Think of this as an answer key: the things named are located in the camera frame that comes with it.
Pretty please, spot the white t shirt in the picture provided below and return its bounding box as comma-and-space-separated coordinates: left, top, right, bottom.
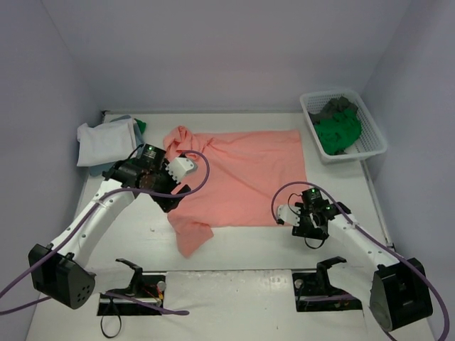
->
77, 118, 137, 167

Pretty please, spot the grey-blue t shirt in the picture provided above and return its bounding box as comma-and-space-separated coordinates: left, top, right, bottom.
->
88, 115, 144, 177

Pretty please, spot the pink t shirt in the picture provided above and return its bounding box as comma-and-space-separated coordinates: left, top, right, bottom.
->
164, 126, 306, 258

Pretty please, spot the white laundry basket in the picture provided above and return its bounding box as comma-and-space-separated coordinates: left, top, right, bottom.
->
299, 88, 387, 164

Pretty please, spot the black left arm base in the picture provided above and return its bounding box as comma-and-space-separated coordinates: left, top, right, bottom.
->
97, 259, 166, 317

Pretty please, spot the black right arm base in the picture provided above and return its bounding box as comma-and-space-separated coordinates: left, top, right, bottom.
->
291, 256, 363, 313

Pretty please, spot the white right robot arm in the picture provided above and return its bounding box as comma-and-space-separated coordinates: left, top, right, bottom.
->
284, 188, 433, 332

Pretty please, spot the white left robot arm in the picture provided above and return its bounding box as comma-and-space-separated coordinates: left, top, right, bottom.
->
28, 144, 197, 309

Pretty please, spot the dark green basket t shirt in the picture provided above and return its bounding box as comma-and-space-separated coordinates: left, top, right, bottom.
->
314, 109, 362, 156

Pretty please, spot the dark grey basket t shirt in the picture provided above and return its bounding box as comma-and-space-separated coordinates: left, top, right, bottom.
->
309, 96, 358, 124

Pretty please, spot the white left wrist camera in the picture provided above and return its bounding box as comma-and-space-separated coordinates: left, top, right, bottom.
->
165, 156, 198, 184

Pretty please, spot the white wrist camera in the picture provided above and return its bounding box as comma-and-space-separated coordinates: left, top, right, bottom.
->
165, 156, 198, 184
276, 205, 301, 226

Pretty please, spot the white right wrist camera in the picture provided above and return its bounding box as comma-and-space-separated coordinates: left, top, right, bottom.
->
276, 205, 301, 226

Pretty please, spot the black loop cable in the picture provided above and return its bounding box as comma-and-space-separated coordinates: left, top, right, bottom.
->
100, 298, 123, 338

